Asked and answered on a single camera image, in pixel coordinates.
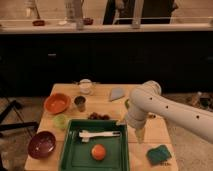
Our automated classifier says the bunch of dark grapes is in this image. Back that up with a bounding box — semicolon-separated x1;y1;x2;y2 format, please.
88;112;110;120

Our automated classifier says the light green cup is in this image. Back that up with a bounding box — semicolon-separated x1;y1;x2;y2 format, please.
53;114;68;130

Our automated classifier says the small metal cup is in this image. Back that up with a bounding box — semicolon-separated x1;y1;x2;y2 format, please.
74;96;86;112

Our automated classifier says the green plastic tray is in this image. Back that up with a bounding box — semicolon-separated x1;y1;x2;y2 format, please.
58;119;130;171

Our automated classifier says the green cucumber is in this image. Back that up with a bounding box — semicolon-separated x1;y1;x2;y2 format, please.
124;99;129;109

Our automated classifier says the orange-red apple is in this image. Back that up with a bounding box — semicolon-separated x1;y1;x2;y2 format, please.
91;144;106;161

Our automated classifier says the orange bowl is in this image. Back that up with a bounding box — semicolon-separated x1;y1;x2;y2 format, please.
44;93;71;114

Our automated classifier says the grey blue cloth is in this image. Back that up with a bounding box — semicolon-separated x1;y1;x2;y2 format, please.
109;87;125;101

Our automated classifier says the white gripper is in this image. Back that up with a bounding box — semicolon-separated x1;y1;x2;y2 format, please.
116;107;147;143

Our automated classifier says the black chair base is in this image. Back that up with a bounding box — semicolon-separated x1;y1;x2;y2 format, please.
0;100;38;137

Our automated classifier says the small red bowl on counter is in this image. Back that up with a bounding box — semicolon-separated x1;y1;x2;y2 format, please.
32;20;45;26

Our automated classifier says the teal sponge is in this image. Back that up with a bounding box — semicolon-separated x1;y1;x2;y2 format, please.
146;145;171;165

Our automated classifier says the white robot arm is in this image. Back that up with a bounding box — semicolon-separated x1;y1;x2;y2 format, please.
117;80;213;143

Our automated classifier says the dark purple bowl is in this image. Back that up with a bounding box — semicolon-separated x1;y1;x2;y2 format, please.
28;131;56;159

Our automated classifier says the clear glass jar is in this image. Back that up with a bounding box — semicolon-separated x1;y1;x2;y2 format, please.
79;79;92;94

